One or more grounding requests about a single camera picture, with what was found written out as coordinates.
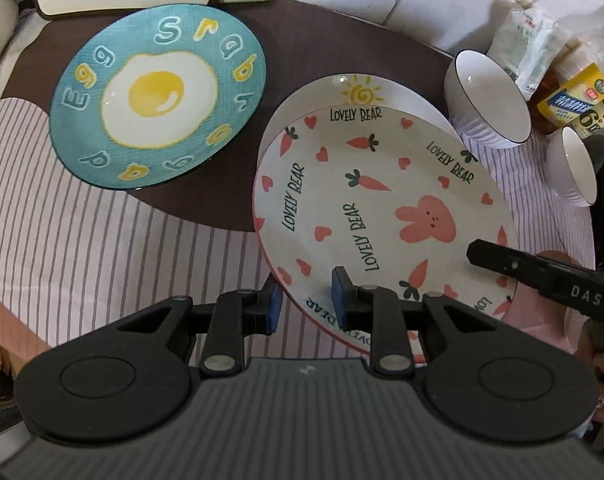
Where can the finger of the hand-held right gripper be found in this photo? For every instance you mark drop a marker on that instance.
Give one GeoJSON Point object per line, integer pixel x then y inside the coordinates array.
{"type": "Point", "coordinates": [502, 262]}

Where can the white bowl with black rim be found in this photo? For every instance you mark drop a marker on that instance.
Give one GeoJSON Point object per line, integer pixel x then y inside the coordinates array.
{"type": "Point", "coordinates": [487, 95]}
{"type": "Point", "coordinates": [574, 165]}

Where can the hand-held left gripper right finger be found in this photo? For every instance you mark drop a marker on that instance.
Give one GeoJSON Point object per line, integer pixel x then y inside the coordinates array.
{"type": "Point", "coordinates": [340, 292]}

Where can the white plastic bag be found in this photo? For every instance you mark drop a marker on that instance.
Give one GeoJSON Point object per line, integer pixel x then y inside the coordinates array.
{"type": "Point", "coordinates": [527, 50]}

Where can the white rabbit and carrot plate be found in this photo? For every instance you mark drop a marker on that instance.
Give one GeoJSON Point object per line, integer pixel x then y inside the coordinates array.
{"type": "Point", "coordinates": [332, 185]}

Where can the white plate with sun print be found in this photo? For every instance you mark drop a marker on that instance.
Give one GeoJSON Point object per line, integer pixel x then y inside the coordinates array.
{"type": "Point", "coordinates": [362, 91]}

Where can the oil bottle with yellow label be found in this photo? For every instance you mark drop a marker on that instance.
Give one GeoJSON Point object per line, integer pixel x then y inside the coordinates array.
{"type": "Point", "coordinates": [577, 95]}

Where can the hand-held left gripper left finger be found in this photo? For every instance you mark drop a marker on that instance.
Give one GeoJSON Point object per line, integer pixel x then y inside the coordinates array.
{"type": "Point", "coordinates": [272, 310]}

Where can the teal fried egg plate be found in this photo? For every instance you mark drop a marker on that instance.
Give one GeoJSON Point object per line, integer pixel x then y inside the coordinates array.
{"type": "Point", "coordinates": [156, 92]}

